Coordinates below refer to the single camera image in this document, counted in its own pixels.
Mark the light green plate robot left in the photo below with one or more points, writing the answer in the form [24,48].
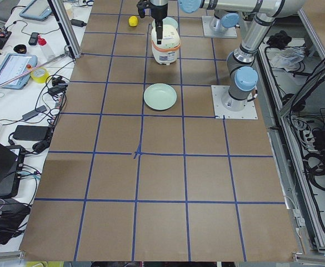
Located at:
[160,96]

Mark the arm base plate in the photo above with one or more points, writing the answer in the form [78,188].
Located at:
[225,27]
[225,107]

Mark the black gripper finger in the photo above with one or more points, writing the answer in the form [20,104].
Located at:
[157,29]
[160,31]

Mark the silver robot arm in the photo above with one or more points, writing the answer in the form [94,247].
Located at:
[192,6]
[243,77]

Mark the yellow toy potato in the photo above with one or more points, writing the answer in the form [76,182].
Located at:
[133,21]

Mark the black smartphone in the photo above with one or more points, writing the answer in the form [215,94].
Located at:
[33,40]

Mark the white rice cooker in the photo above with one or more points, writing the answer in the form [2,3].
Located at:
[168,51]

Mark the yellow tape roll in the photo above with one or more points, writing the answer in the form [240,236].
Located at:
[39,75]

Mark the aluminium frame post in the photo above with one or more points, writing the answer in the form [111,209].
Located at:
[65,26]

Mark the light green plate robot right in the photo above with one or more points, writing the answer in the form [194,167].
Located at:
[170,21]

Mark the blue teach pendant tablet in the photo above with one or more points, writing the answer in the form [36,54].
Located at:
[15,64]

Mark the light green plate robot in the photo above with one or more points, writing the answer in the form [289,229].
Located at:
[160,96]
[170,21]

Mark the black laptop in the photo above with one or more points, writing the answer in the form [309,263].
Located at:
[11,163]

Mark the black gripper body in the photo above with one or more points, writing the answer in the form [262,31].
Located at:
[159,13]

